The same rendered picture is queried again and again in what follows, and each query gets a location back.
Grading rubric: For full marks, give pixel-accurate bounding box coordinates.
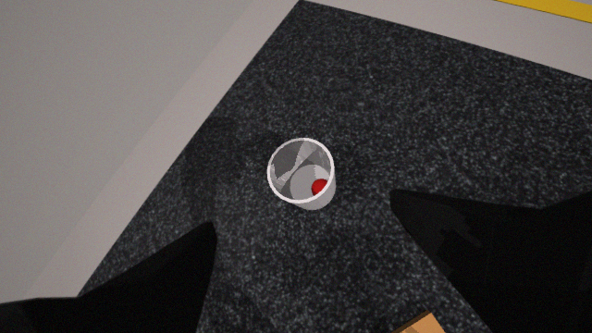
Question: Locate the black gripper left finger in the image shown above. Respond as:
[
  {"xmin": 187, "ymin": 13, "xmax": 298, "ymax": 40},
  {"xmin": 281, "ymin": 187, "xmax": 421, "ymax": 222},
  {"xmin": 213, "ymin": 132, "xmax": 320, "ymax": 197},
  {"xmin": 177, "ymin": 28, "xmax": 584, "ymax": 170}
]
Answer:
[{"xmin": 0, "ymin": 221, "xmax": 217, "ymax": 333}]

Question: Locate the white cup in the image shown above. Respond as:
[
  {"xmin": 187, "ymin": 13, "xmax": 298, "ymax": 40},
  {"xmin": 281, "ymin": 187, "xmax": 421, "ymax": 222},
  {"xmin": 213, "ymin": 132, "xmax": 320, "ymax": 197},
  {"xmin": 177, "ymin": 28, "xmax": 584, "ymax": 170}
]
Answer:
[{"xmin": 267, "ymin": 138, "xmax": 336, "ymax": 210}]

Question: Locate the wooden catapult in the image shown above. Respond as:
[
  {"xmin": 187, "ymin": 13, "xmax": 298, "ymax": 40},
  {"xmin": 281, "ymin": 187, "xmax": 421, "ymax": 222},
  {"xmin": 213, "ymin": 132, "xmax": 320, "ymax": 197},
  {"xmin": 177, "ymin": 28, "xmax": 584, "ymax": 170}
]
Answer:
[{"xmin": 391, "ymin": 310, "xmax": 445, "ymax": 333}]

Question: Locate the red ball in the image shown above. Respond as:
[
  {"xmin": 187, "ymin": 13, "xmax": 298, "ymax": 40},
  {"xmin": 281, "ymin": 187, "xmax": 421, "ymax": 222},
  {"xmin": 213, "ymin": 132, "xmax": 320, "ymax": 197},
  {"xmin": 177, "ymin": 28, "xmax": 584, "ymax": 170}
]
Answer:
[{"xmin": 312, "ymin": 179, "xmax": 327, "ymax": 196}]

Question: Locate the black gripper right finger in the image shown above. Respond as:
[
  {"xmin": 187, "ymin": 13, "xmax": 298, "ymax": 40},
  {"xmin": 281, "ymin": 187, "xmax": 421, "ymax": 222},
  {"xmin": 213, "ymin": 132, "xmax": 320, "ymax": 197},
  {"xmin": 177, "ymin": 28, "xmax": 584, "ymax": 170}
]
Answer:
[{"xmin": 390, "ymin": 189, "xmax": 592, "ymax": 333}]

